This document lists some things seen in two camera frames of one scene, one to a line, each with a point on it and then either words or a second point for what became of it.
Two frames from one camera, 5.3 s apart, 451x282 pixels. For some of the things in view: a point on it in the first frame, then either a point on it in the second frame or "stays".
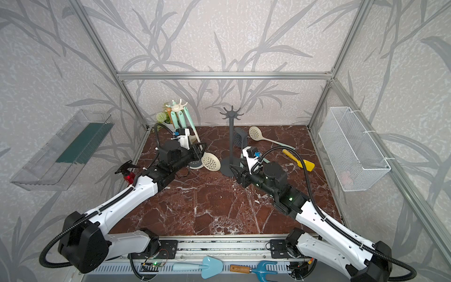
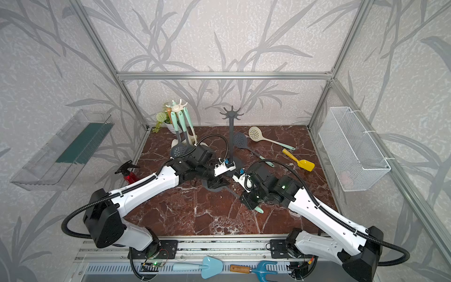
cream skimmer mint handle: x=255 y=134 stays
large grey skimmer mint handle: x=182 y=118 stays
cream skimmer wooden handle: x=169 y=109 stays
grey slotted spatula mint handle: x=240 y=138 to x=258 y=209
